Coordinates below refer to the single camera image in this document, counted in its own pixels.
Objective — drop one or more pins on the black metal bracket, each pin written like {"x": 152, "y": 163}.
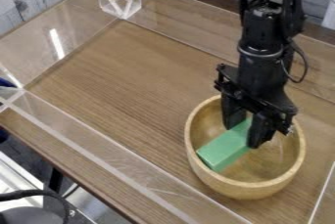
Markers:
{"x": 76, "y": 217}

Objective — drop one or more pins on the blue object at edge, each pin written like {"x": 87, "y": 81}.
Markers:
{"x": 7, "y": 83}

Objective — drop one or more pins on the clear acrylic enclosure wall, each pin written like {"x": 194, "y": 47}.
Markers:
{"x": 114, "y": 103}

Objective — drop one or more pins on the brown wooden bowl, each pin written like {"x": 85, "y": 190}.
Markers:
{"x": 236, "y": 171}

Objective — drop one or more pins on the green rectangular block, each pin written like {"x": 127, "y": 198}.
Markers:
{"x": 224, "y": 149}

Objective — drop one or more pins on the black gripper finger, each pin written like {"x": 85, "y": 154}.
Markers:
{"x": 233, "y": 113}
{"x": 261, "y": 130}

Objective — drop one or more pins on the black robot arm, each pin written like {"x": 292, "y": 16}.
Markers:
{"x": 271, "y": 23}

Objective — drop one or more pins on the black table leg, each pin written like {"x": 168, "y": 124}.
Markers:
{"x": 55, "y": 180}

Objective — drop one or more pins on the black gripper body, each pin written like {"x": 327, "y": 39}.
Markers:
{"x": 256, "y": 81}

